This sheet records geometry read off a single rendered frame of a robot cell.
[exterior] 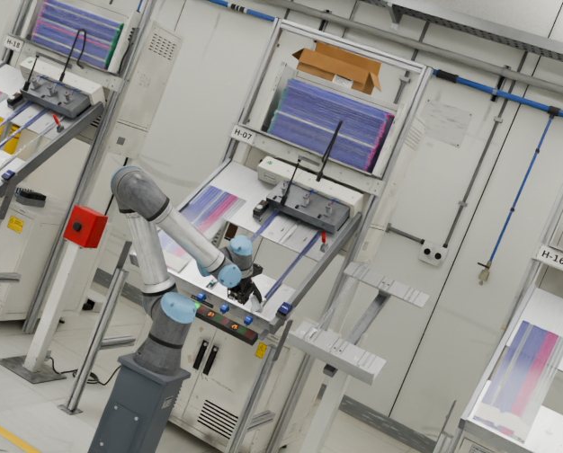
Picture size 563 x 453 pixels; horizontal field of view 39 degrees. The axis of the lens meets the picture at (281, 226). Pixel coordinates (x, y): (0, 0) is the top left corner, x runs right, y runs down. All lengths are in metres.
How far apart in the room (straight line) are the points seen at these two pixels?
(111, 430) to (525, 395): 1.41
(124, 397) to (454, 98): 3.03
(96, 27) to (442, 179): 2.17
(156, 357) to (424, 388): 2.61
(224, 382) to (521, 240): 2.08
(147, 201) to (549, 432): 1.54
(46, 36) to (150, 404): 2.34
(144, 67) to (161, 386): 2.15
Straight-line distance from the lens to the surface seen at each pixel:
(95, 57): 4.12
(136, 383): 2.56
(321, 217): 3.32
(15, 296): 4.14
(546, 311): 3.22
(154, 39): 4.26
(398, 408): 4.93
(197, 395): 3.53
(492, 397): 2.91
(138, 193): 2.41
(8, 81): 4.38
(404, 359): 4.88
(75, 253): 3.63
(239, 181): 3.58
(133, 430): 2.59
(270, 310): 3.06
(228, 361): 3.44
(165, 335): 2.53
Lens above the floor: 1.33
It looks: 5 degrees down
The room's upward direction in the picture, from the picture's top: 22 degrees clockwise
